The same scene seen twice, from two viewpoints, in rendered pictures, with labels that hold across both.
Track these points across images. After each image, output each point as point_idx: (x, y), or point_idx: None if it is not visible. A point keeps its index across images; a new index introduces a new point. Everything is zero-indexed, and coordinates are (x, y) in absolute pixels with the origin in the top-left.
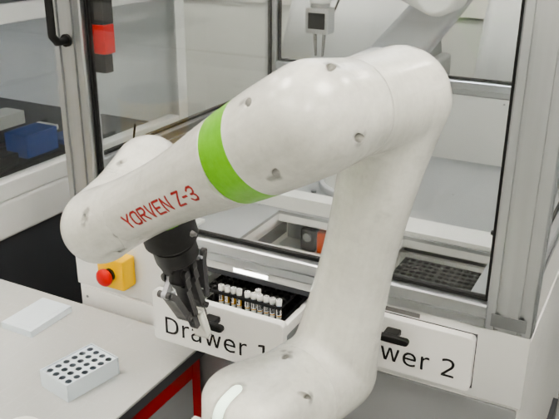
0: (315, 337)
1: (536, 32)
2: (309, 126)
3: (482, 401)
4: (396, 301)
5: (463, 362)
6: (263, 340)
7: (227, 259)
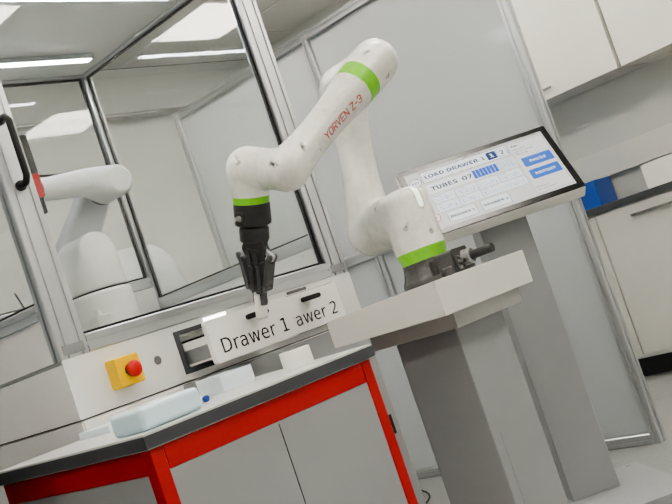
0: (376, 196)
1: (280, 116)
2: (394, 50)
3: None
4: (293, 284)
5: (337, 299)
6: (281, 314)
7: (197, 313)
